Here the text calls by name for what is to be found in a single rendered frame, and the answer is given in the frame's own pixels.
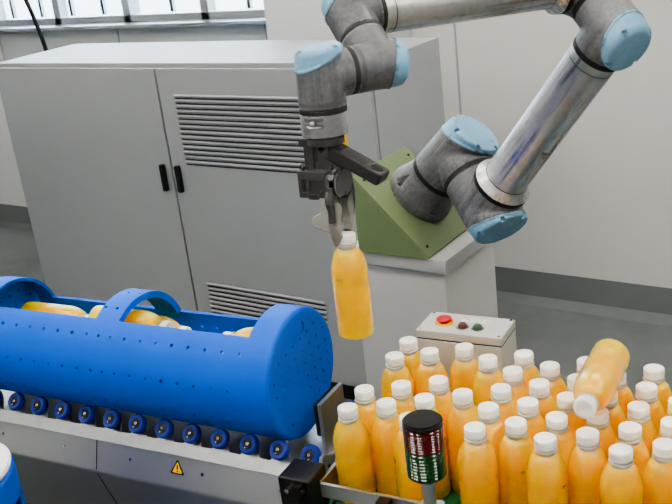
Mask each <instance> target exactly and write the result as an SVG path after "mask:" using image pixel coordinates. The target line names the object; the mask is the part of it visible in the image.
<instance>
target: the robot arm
mask: <svg viewBox="0 0 672 504"><path fill-rule="evenodd" d="M539 10H545V11H546V12H547V13H549V14H551V15H560V14H563V15H566V16H569V17H571V18H573V20H574V21H575V22H576V24H577V25H578V27H579V28H580V31H579V32H578V34H577V35H576V37H575V38H574V40H573V42H572V45H571V46H570V48H569V49H568V50H567V52H566V53H565V55H564V56H563V58H562V59H561V61H560V62H559V63H558V65H557V66H556V68H555V69H554V71H553V72H552V74H551V75H550V76H549V78H548V79H547V81H546V82H545V84H544V85H543V87H542V88H541V89H540V91H539V92H538V94H537V95H536V97H535V98H534V100H533V101H532V102H531V104H530V105H529V107H528V108H527V110H526V111H525V113H524V114H523V115H522V117H521V118H520V120H519V121H518V123H517V124H516V126H515V127H514V128H513V130H512V131H511V133H510V134H509V136H508V137H507V139H506V140H505V141H504V143H503V144H502V146H501V147H500V149H499V150H498V147H499V144H498V140H497V138H496V136H495V135H494V134H493V133H492V131H491V130H490V129H489V128H488V127H487V126H485V125H484V124H483V123H481V122H480V121H478V120H476V119H474V118H472V117H469V116H466V115H456V116H453V117H452V118H451V119H450V120H449V121H447V122H446V123H445V124H444V125H443V126H442V127H441V129H440V130H439V131H438V132H437V133H436V135H435V136H434V137H433V138H432V139H431V140H430V142H429V143H428V144H427V145H426V146H425V148H424V149H423V150H422V151H421V152H420V153H419V155H418V156H417V157H416V158H415V159H414V160H412V161H410V162H408V163H406V164H404V165H402V166H400V167H399V168H397V169H396V171H395V172H394V173H393V174H392V176H391V179H390V185H391V189H392V192H393V194H394V196H395V198H396V199H397V201H398V202H399V203H400V204H401V205H402V207H403V208H404V209H406V210H407V211H408V212H409V213H410V214H412V215H413V216H415V217H417V218H419V219H421V220H423V221H426V222H432V223H435V222H440V221H442V220H443V219H444V218H445V217H446V216H447V215H448V214H449V212H450V210H451V207H452V204H453V205H454V207H455V209H456V211H457V212H458V214H459V216H460V218H461V219H462V221H463V223H464V225H465V227H466V228H467V231H468V232H469V233H470V234H471V236H472V237H473V239H474V240H475V241H476V242H478V243H481V244H489V243H494V242H497V241H500V240H503V239H505V238H507V237H509V236H511V235H513V234H515V233H516V232H517V231H519V230H520V229H521V228H522V227H523V226H524V225H525V224H526V222H527V220H528V217H527V213H526V211H525V210H524V209H523V205H524V203H525V202H526V201H527V200H528V198H529V196H530V185H529V184H530V183H531V181H532V180H533V179H534V177H535V176H536V175H537V173H538V172H539V171H540V169H541V168H542V167H543V165H544V164H545V163H546V161H547V160H548V159H549V157H550V156H551V155H552V154H553V152H554V151H555V150H556V148H557V147H558V146H559V144H560V143H561V142H562V140H563V139H564V138H565V136H566V135H567V134H568V132H569V131H570V130H571V128H572V127H573V126H574V124H575V123H576V122H577V121H578V119H579V118H580V117H581V115H582V114H583V113H584V111H585V110H586V109H587V107H588V106H589V105H590V103H591V102H592V101H593V99H594V98H595V97H596V95H597V94H598V93H599V91H600V90H601V89H602V88H603V86H604V85H605V84H606V82H607V81H608V80H609V78H610V77H611V76H612V74H613V73H614V72H615V71H620V70H624V69H626V68H628V67H630V66H632V65H633V62H635V61H636V62H637V61H638V60H639V59H640V58H641V57H642V56H643V55H644V53H645V52H646V50H647V49H648V47H649V44H650V42H651V36H652V32H651V28H650V26H649V25H648V23H647V22H646V19H645V17H644V15H643V14H642V13H641V12H640V11H639V10H638V9H637V8H636V7H635V5H634V4H633V3H632V1H631V0H323V1H322V4H321V12H322V14H323V16H324V18H325V23H326V24H327V25H328V26H329V28H330V30H331V32H332V33H333V35H334V37H335V39H336V41H328V42H321V43H315V44H311V45H307V46H304V47H302V48H300V49H298V50H297V51H296V52H295V55H294V64H295V68H294V73H295V75H296V85H297V94H298V103H299V112H300V123H301V133H302V136H303V137H304V138H300V139H298V144H299V146H303V149H304V159H305V162H304V163H303V166H302V167H301V165H302V164H301V165H300V170H299V171H297V177H298V186H299V195H300V198H309V200H319V199H320V198H325V200H324V201H323V202H322V203H321V212H320V213H319V214H318V215H316V216H314V217H312V219H311V223H312V226H313V227H315V228H317V229H320V230H322V231H325V232H328V233H330V234H331V238H332V241H333V243H334V246H335V247H338V246H339V244H340V242H341V240H342V238H343V236H342V224H341V222H343V223H344V225H345V227H344V231H353V225H354V217H355V200H356V194H355V186H354V182H353V176H352V173H354V174H356V175H358V176H359V177H361V178H363V179H365V180H367V181H368V182H370V183H372V184H374V185H379V184H380V183H382V182H383V181H385V180H386V179H387V177H388V175H389V172H390V171H389V169H388V168H386V167H384V166H382V165H381V164H379V163H377V162H375V161H373V160H372V159H370V158H368V157H366V156H364V155H363V154H361V153H359V152H357V151H355V150H354V149H352V148H350V147H348V146H346V145H345V144H343V143H344V142H345V134H347V133H348V132H349V122H348V111H347V99H346V96H349V95H354V94H359V93H365V92H370V91H376V90H381V89H391V88H392V87H396V86H400V85H402V84H403V83H404V82H405V81H406V79H407V77H408V74H409V68H410V59H409V53H408V49H407V47H406V45H405V43H404V42H403V41H402V40H401V39H399V38H392V39H389V38H388V36H387V34H386V33H391V32H398V31H405V30H411V29H418V28H425V27H432V26H438V25H445V24H452V23H458V22H465V21H472V20H478V19H485V18H492V17H499V16H505V15H512V14H519V13H525V12H532V11H539ZM497 150H498V152H497ZM496 152H497V153H496ZM495 153H496V154H495ZM494 154H495V156H494V157H493V158H492V156H493V155H494ZM304 164H305V165H304ZM305 170H306V171H305ZM351 172H352V173H351Z"/></svg>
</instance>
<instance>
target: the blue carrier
mask: <svg viewBox="0 0 672 504"><path fill-rule="evenodd" d="M143 300H148V301H149V302H150V303H151V304H152V305H153V306H145V305H137V304H139V303H140V302H142V301H143ZM28 301H37V302H46V303H54V304H62V305H71V306H76V307H78V308H80V309H82V310H83V311H85V312H86V313H87V314H89V313H90V311H91V310H92V309H93V308H94V307H95V306H97V305H104V306H103V308H102V309H101V311H100V312H99V314H98V316H97V318H89V317H81V316H73V315H65V314H57V313H48V312H40V311H32V310H24V309H21V307H22V306H23V305H24V304H25V303H26V302H28ZM132 309H139V310H147V311H151V312H153V313H155V314H157V315H158V316H165V317H168V318H171V319H173V320H175V321H176V322H178V323H179V325H182V326H187V327H190V328H191V329H192V330H186V329H178V328H170V327H162V326H154V325H146V324H138V323H130V322H124V321H125V319H126V317H127V316H128V314H129V313H130V312H131V310H132ZM247 327H254V328H253V330H252V332H251V334H250V336H249V337H243V336H235V335H227V334H223V333H224V332H225V331H229V332H234V331H235V332H236V331H238V330H240V329H242V328H247ZM87 334H88V335H87ZM99 336H100V337H99ZM125 339H126V340H125ZM172 346H173V347H172ZM205 350H206V351H205ZM222 352H223V354H222ZM240 354H241V355H240ZM332 372H333V347H332V340H331V335H330V331H329V328H328V326H327V323H326V321H325V320H324V318H323V317H322V315H321V314H320V313H319V312H318V311H317V310H315V309H314V308H312V307H309V306H302V305H292V304H276V305H274V306H272V307H270V308H269V309H268V310H266V311H265V312H264V313H263V314H262V316H261V317H260V318H252V317H243V316H234V315H225V314H216V313H208V312H199V311H190V310H181V308H180V307H179V305H178V303H177V302H176V301H175V300H174V299H173V298H172V297H171V296H170V295H168V294H167V293H164V292H162V291H155V290H146V289H136V288H131V289H126V290H123V291H121V292H119V293H117V294H116V295H114V296H113V297H112V298H111V299H110V300H109V301H100V300H91V299H82V298H74V297H65V296H56V295H54V293H53V292H52V290H51V289H50V288H49V287H48V286H47V285H46V284H44V283H43V282H41V281H39V280H37V279H34V278H28V277H18V276H2V277H0V389H2V390H7V391H13V392H19V393H24V394H30V395H35V396H42V397H47V398H52V399H58V400H64V401H69V402H75V403H80V404H86V405H92V406H97V407H103V408H109V409H115V410H120V411H126V412H131V413H137V414H142V415H148V416H154V417H159V418H166V419H171V420H176V421H182V422H187V423H194V424H199V425H204V426H210V427H216V428H222V429H227V430H233V431H238V432H244V433H250V434H255V435H261V436H266V437H272V438H278V439H283V440H296V439H299V438H301V437H303V436H304V435H306V434H307V433H308V432H309V431H310V430H311V429H312V428H313V426H314V425H315V424H316V423H315V416H314V409H313V405H314V404H315V403H316V401H317V400H318V399H319V398H320V397H321V396H322V395H323V394H324V393H325V392H326V391H327V390H328V389H329V388H330V386H331V380H332ZM211 388H212V389H211Z"/></svg>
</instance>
